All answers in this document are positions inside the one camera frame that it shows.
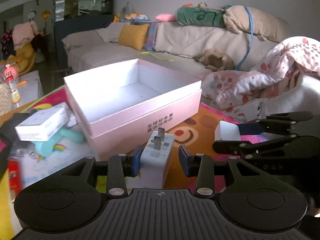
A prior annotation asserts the white power adapter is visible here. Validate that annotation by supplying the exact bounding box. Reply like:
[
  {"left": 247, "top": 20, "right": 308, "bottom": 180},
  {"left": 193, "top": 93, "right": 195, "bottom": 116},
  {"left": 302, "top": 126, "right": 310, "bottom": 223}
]
[{"left": 140, "top": 128, "right": 175, "bottom": 189}]

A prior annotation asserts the white cube charger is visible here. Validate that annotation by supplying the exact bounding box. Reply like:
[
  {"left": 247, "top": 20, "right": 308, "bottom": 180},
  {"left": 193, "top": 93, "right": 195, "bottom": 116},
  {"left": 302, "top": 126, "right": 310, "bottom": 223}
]
[{"left": 215, "top": 120, "right": 241, "bottom": 141}]

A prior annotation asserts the small white carton box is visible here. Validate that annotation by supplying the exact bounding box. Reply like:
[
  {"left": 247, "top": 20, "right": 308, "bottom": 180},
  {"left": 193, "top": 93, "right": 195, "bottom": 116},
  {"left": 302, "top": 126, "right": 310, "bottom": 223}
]
[{"left": 15, "top": 102, "right": 77, "bottom": 141}]

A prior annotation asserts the pink cardboard box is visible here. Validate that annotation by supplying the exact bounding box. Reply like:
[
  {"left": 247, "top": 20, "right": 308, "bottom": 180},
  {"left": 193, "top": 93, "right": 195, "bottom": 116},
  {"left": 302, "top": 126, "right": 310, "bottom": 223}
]
[{"left": 64, "top": 59, "right": 202, "bottom": 160}]

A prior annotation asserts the teal plastic toy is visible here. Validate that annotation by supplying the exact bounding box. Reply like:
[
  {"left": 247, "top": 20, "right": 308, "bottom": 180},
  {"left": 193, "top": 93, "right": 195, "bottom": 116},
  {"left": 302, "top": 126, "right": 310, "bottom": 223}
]
[{"left": 31, "top": 128, "right": 85, "bottom": 158}]

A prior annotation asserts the floral pink blanket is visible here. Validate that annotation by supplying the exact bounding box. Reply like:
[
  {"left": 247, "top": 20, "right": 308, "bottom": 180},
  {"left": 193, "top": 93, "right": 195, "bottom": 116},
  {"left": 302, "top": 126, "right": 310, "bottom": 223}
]
[{"left": 201, "top": 36, "right": 319, "bottom": 122}]

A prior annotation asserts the brown plush toy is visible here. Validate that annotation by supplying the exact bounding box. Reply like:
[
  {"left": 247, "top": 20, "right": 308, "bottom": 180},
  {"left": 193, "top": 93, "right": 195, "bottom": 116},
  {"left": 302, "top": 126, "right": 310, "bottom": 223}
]
[{"left": 198, "top": 48, "right": 235, "bottom": 72}]

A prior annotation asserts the beige covered sofa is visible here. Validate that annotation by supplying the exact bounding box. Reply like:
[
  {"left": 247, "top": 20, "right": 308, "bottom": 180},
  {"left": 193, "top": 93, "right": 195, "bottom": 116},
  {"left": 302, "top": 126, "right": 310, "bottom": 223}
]
[{"left": 61, "top": 22, "right": 276, "bottom": 76}]

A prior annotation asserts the small clear bottle red cap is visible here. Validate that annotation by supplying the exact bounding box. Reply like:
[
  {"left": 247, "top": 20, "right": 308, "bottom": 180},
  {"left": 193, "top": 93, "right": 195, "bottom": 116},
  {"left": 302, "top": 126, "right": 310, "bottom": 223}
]
[{"left": 7, "top": 75, "right": 21, "bottom": 103}]

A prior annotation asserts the yellow cushion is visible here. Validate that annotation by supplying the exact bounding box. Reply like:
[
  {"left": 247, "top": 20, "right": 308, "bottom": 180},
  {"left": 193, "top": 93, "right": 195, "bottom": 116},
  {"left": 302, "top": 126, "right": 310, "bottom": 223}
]
[{"left": 118, "top": 24, "right": 149, "bottom": 50}]

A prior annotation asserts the glass jar of nuts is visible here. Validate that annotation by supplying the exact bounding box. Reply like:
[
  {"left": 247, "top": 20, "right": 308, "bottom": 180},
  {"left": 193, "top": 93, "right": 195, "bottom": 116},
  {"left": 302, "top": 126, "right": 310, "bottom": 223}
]
[{"left": 0, "top": 79, "right": 12, "bottom": 116}]

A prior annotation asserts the beige plush pillow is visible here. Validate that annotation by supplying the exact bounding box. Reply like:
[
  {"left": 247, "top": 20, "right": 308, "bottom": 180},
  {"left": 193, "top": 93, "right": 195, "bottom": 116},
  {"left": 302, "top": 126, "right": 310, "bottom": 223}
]
[{"left": 223, "top": 5, "right": 289, "bottom": 42}]

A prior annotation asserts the yellow beanbag chair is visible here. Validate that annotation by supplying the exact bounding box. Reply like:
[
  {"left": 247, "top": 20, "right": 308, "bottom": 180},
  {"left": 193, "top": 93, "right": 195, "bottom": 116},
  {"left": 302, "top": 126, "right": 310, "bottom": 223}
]
[{"left": 1, "top": 43, "right": 36, "bottom": 76}]

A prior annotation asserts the pink toy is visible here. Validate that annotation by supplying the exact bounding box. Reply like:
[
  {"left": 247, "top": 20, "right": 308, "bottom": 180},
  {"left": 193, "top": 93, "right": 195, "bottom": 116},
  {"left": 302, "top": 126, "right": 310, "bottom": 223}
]
[{"left": 3, "top": 63, "right": 18, "bottom": 78}]

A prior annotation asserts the pink clothes pile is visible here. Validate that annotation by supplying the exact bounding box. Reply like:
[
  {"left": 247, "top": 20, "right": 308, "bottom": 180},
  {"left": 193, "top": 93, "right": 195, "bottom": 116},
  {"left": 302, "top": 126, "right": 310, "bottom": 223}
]
[{"left": 12, "top": 21, "right": 40, "bottom": 50}]

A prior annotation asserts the glass aquarium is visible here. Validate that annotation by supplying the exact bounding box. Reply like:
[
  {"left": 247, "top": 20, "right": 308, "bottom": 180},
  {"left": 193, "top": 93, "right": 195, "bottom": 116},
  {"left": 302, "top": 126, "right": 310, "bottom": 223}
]
[{"left": 54, "top": 0, "right": 113, "bottom": 22}]

